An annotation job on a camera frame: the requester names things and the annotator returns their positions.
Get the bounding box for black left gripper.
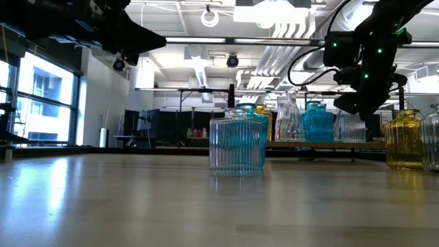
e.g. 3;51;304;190
51;0;167;56

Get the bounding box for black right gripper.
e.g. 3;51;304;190
334;20;412;119

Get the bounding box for clear ribbed glass bottle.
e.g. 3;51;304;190
337;108;367;143

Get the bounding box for clear fluted glass carafe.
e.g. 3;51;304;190
331;111;344;143

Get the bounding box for yellow textured glass vase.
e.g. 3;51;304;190
255;104;274;143

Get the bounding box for yellow ribbed glass vase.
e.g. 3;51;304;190
383;109;424;171

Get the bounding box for clear ribbed glass vase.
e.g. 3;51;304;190
421;104;439;172

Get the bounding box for dark computer monitor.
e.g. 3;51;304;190
123;108;140;137

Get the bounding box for white cylinder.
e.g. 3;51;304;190
99;127;109;149

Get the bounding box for teal ribbed glass vase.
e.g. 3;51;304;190
235;102;270;171

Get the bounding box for pale blue ribbed square vase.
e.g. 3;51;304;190
209;107;264;176

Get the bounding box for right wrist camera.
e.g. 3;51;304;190
323;30;357;68

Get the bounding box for white cable coil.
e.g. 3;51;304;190
200;8;220;29

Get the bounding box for black right camera cable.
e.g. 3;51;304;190
287;45;341;87

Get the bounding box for black overhead light rail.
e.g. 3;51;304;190
164;36;439;48

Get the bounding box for black aluminium table frame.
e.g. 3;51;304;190
13;146;387;162

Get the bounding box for yellow cable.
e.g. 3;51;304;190
1;25;8;56

